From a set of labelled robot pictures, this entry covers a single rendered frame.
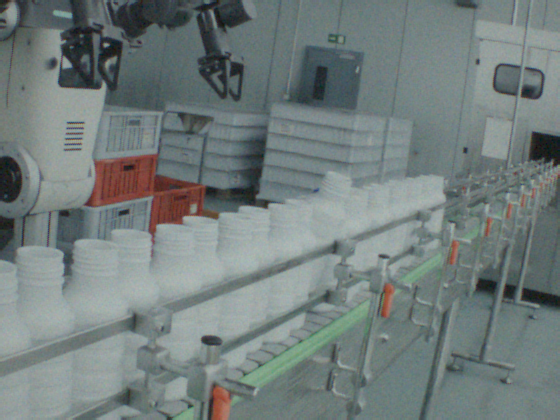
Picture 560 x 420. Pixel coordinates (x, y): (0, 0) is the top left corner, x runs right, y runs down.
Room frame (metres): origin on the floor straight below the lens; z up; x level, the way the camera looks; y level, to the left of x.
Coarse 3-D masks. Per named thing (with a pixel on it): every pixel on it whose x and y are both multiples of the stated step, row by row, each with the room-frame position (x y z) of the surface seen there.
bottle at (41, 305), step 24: (24, 264) 0.48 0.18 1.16; (48, 264) 0.49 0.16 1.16; (24, 288) 0.48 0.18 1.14; (48, 288) 0.49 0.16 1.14; (24, 312) 0.47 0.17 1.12; (48, 312) 0.48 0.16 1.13; (72, 312) 0.50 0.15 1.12; (48, 336) 0.48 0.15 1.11; (48, 360) 0.48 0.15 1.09; (72, 360) 0.50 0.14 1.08; (48, 384) 0.48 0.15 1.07; (48, 408) 0.48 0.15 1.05
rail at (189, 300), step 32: (480, 192) 2.08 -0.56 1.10; (384, 224) 1.17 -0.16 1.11; (320, 256) 0.92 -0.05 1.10; (224, 288) 0.69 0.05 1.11; (128, 320) 0.54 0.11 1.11; (288, 320) 0.85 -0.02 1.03; (32, 352) 0.44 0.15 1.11; (64, 352) 0.47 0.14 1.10; (224, 352) 0.70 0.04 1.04; (96, 416) 0.51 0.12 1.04
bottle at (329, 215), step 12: (324, 180) 0.97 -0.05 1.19; (336, 180) 0.96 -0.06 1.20; (348, 180) 0.98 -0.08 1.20; (324, 192) 0.96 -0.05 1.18; (336, 192) 0.96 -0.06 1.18; (348, 192) 0.97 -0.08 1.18; (324, 204) 0.96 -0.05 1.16; (336, 204) 0.96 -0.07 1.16; (312, 216) 0.95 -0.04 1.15; (324, 216) 0.95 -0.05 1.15; (336, 216) 0.95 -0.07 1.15; (312, 228) 0.95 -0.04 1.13; (324, 228) 0.95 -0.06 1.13; (336, 228) 0.96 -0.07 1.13; (324, 240) 0.96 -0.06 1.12; (324, 264) 0.97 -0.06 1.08; (312, 276) 0.96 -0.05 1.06; (312, 288) 0.97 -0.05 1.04
